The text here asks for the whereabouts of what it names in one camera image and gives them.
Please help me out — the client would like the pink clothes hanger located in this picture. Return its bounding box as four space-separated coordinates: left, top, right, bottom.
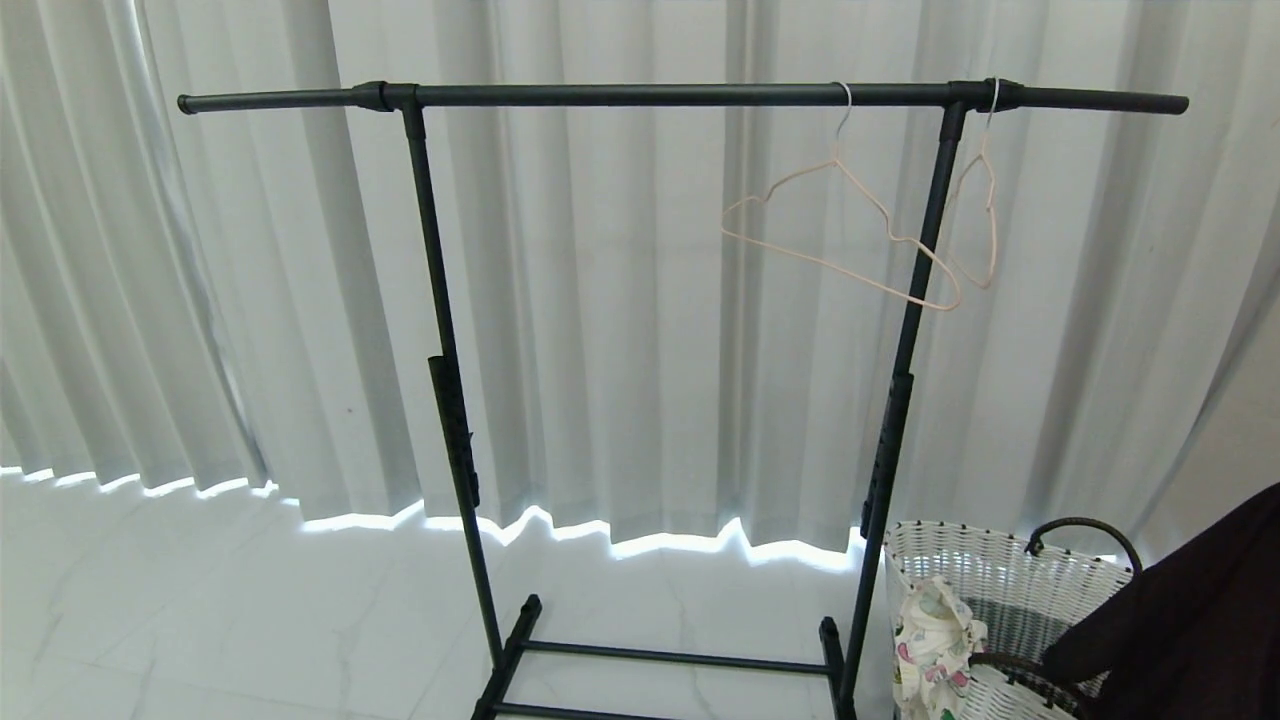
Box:
945 78 1001 291
720 82 963 313

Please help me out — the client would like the black short-sleeved shirt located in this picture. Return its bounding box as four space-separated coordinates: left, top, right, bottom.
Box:
1040 483 1280 720

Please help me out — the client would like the black clothes rack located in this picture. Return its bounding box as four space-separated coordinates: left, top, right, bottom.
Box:
177 78 1191 720

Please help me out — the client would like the white laundry basket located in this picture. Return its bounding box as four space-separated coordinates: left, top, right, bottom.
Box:
884 517 1144 720

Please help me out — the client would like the white curtain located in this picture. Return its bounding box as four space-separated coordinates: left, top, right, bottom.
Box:
0 0 1280 573

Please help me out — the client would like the cream printed garment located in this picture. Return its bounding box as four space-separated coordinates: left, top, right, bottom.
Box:
892 575 989 720

